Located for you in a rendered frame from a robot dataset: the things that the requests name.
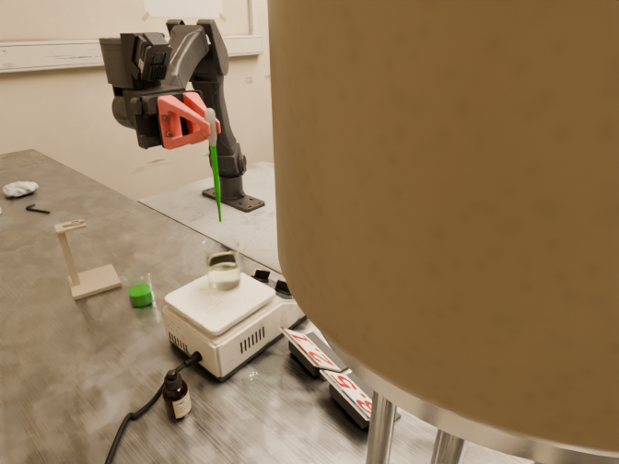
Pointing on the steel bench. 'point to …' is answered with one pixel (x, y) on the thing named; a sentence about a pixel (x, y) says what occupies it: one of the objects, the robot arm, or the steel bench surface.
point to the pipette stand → (85, 284)
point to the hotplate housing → (196, 351)
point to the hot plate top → (218, 303)
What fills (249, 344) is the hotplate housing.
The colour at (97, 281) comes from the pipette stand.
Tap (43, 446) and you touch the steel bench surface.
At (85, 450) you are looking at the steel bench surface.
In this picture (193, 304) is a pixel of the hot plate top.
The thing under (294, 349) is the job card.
